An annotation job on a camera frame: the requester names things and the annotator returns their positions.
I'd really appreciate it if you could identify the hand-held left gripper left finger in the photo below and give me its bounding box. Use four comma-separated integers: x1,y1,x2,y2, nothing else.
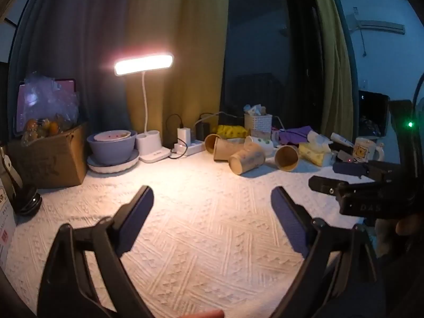
37,185,155,318

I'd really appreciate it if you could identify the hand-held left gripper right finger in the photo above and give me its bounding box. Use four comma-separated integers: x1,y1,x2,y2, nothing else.
268,186,378,318

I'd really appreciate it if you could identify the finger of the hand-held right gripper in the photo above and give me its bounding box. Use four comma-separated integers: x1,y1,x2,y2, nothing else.
308,175,348,196
332,162,370,176

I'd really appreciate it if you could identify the brown paper cup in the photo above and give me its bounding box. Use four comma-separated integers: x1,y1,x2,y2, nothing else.
228,144,266,175
204,133,226,154
214,137,246,162
274,144,300,172

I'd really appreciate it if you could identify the white dotted cup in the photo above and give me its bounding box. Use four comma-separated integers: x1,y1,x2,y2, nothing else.
244,135,274,156

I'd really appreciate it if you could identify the person's right hand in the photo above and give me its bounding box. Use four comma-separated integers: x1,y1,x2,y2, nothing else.
396,214,424,236

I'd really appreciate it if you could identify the person's left hand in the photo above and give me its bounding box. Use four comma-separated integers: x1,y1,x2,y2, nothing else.
180,309,226,318

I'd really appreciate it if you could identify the black small device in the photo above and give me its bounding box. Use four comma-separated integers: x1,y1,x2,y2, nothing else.
328,142,360,164

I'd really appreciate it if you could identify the white mug yellow print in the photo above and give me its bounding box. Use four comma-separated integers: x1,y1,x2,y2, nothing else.
353,137,385,163

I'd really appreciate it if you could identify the white tube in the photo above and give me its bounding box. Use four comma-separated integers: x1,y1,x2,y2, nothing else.
329,132,355,146

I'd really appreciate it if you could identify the yellow tissue packet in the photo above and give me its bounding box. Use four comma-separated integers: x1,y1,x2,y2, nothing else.
298,142,332,167

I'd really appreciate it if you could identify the white crumpled packet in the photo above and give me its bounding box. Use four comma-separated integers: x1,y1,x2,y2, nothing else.
306,131,332,146

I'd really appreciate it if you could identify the white plate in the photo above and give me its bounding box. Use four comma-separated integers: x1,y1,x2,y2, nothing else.
87,149,140,174

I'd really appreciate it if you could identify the purple cloth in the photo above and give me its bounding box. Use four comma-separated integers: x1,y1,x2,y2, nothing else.
272,126,313,146

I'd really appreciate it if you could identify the black monitor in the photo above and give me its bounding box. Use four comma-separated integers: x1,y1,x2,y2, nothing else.
358,90,390,136

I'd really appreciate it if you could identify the blue bowl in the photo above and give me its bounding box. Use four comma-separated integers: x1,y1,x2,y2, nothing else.
87,130,138,165

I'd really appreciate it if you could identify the white textured tablecloth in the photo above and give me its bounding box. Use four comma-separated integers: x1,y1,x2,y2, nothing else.
7,146,381,318

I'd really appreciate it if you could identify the pink bowl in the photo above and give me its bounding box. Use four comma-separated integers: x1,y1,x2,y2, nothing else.
94,130,132,142

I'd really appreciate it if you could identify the white woven basket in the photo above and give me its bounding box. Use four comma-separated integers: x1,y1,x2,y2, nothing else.
244,113,273,131

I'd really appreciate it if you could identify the white power strip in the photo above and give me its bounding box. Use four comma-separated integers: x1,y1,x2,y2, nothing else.
170,139,207,157

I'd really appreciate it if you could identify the cardboard box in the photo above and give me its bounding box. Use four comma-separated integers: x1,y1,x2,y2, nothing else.
7,122,88,189

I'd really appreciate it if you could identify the yellow cloth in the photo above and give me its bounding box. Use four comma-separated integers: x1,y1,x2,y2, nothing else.
212,124,249,139

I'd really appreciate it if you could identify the black round object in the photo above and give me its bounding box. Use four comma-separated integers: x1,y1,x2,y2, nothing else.
13,185,43,216

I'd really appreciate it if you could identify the black power adapter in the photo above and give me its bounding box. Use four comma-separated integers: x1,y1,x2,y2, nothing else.
195,122,211,141

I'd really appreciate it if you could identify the narrow yellow curtain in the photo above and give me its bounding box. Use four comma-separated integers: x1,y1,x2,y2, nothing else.
308,0,355,138

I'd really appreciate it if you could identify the white printed card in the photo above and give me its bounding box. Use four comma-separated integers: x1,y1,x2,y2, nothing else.
0,175,17,269

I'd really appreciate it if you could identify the black object with white tag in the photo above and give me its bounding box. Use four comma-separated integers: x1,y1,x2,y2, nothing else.
0,142,24,193

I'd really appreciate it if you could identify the plastic bag of fruit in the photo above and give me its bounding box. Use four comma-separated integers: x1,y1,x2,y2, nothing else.
16,71,82,140

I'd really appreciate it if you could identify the white air conditioner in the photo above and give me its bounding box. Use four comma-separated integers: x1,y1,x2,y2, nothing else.
344,18,406,35

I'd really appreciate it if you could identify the white desk lamp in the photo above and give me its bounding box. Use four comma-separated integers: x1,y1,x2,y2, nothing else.
114,52,174,164

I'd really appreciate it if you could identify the grey blue curtain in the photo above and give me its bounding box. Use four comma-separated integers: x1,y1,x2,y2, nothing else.
8,0,156,140

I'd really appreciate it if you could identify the wide yellow curtain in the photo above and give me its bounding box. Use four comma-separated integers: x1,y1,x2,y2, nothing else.
126,0,231,140

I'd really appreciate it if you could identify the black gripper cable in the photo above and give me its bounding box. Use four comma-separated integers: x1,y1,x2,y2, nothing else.
411,73,424,107

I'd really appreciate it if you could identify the white cable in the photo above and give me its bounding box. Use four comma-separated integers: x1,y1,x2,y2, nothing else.
199,112,246,123

